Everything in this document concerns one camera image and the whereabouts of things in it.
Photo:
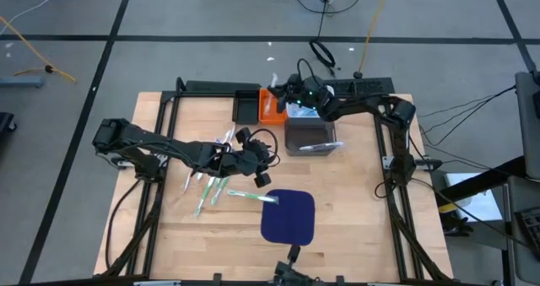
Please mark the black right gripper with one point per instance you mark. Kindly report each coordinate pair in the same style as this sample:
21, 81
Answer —
295, 94

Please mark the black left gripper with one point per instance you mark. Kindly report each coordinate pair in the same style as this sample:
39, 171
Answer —
232, 161

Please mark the blue toothbrush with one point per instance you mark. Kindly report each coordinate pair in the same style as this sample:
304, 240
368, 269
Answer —
306, 114

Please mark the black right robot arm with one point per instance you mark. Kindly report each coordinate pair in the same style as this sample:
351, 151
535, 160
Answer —
367, 104

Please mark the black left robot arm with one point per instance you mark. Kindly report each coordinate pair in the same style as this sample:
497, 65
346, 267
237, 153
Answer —
139, 136

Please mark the orange plastic basket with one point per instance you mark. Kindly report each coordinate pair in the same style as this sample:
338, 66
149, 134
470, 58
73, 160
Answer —
274, 118

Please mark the black plastic basket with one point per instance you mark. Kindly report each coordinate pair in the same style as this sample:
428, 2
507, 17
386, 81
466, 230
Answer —
246, 109

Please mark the grey plastic basket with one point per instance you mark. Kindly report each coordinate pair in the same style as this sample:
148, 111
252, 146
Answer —
308, 134

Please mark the black flat panel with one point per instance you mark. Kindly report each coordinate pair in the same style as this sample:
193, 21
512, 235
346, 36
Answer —
219, 86

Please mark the dark blue knitted mat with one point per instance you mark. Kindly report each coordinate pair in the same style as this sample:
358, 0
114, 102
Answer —
289, 222

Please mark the black perforated panel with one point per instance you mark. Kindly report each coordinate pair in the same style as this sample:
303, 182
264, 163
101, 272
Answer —
371, 85

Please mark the black jointed device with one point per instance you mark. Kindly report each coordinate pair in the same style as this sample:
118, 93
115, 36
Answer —
291, 273

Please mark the aluminium extrusion bar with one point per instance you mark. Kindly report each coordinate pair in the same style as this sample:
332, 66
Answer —
158, 283

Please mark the white board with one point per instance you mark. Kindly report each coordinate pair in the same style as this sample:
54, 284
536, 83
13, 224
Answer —
481, 206

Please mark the black beam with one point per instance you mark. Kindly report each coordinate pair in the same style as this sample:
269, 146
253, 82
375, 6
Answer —
485, 180

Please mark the grey cart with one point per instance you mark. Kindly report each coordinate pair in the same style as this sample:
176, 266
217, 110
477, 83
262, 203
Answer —
512, 193

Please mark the grey cabinet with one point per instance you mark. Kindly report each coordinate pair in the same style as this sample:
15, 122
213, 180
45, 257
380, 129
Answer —
529, 121

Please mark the blue-grey floor foot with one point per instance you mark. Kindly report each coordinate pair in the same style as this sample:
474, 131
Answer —
21, 82

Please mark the black caster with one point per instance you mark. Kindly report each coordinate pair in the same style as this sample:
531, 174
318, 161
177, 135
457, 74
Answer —
6, 121

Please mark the black keyboard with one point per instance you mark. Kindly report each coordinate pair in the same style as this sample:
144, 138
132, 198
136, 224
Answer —
531, 227

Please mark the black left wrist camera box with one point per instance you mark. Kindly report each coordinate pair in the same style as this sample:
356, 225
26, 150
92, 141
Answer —
253, 155

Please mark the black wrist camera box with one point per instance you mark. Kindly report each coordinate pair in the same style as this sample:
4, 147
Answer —
312, 87
253, 155

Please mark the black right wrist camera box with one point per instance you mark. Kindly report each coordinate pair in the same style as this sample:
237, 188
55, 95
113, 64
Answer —
312, 87

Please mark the black metal table frame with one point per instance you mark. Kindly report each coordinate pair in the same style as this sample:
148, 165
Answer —
202, 94

